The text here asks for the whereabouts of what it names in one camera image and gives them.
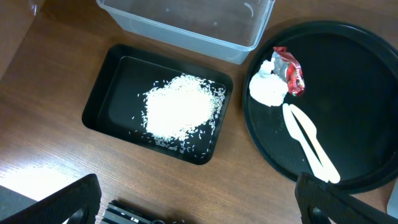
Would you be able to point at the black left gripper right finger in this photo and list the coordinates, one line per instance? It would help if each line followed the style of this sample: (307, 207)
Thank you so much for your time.
(320, 202)

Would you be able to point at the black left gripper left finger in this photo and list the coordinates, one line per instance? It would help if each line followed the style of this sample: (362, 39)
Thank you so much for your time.
(78, 202)

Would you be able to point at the yellow plastic knife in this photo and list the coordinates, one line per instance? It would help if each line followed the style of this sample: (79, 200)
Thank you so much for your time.
(311, 132)

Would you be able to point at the white tissue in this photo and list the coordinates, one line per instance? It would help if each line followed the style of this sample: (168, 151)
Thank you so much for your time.
(266, 87)

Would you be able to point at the red snack wrapper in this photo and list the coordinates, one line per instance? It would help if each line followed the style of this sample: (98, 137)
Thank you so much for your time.
(289, 69)

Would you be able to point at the black rectangular tray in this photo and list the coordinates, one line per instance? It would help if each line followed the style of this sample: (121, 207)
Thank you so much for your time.
(116, 105)

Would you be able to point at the pile of white rice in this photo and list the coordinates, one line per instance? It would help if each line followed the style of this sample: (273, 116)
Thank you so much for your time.
(181, 114)

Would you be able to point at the black round tray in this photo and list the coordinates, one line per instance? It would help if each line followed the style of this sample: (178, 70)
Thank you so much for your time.
(350, 95)

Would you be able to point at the clear plastic bin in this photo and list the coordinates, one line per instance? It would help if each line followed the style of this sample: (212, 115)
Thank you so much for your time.
(224, 29)

